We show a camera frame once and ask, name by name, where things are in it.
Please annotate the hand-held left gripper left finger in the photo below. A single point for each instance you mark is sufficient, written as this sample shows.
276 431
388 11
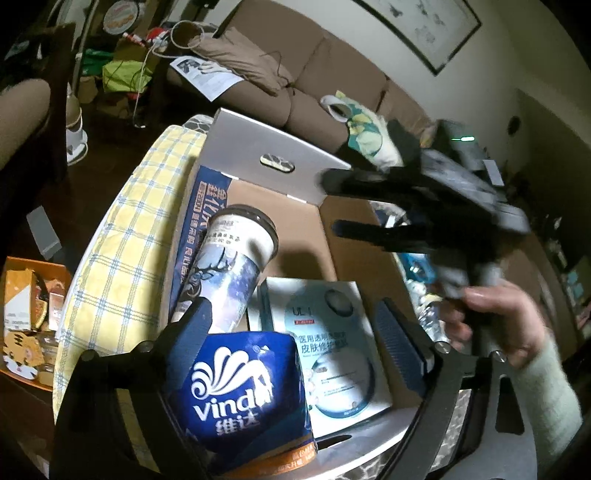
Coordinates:
196 332

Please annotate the white printed paper sheet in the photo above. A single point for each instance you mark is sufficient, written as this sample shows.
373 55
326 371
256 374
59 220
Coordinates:
207 76

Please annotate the dark blue long food box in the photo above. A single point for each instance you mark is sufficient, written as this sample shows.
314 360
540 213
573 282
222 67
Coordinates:
194 221

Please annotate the round printed tin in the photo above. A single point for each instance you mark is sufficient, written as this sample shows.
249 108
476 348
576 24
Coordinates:
122 16

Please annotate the floral tote bag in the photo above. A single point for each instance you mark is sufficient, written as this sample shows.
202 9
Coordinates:
369 129

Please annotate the deer print cylinder can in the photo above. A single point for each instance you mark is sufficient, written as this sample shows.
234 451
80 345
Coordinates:
231 272

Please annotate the blue tissue pack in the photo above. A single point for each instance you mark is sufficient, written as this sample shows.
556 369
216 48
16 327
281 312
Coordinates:
240 392

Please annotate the framed wall picture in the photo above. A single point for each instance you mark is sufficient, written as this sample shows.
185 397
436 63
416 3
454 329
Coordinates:
415 27

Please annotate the grey cardboard piece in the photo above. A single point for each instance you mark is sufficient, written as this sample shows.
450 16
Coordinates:
44 233

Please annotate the brown sofa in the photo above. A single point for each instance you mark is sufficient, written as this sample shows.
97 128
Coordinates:
323 55

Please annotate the orange cardboard box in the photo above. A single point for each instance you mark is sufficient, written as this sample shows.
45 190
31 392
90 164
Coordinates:
27 286

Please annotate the white blue face mask box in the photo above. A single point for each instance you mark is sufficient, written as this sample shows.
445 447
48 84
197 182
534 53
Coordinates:
332 360

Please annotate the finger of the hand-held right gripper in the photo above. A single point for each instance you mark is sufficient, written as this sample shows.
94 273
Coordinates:
369 184
388 237

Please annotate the person's right forearm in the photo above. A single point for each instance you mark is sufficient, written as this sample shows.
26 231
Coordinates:
549 397

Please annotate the green plastic bag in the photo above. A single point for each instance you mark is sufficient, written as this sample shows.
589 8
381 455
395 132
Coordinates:
124 74

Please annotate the person's right hand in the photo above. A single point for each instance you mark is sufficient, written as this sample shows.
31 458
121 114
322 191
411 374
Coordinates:
503 323

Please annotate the yellow striped cushion pad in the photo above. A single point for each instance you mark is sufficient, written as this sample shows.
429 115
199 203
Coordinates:
124 240

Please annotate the grey cardboard box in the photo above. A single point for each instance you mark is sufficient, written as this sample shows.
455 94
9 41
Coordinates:
295 230

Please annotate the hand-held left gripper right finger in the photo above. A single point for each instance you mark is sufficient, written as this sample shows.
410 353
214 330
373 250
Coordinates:
397 341

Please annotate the tiger print card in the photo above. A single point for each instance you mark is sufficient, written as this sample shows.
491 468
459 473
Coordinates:
21 353

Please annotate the grey giraffe-pattern blanket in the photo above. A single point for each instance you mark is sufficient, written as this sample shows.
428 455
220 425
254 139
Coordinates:
369 470

